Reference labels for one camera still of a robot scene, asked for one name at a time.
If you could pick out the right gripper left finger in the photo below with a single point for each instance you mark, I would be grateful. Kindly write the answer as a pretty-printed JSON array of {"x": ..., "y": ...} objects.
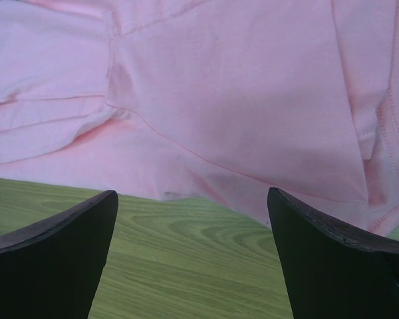
[{"x": 52, "y": 268}]

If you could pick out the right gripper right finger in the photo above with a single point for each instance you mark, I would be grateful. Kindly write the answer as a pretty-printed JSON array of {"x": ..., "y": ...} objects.
[{"x": 333, "y": 269}]

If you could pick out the bright pink t shirt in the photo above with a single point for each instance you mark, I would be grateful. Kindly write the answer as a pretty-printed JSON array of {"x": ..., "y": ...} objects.
[{"x": 218, "y": 99}]

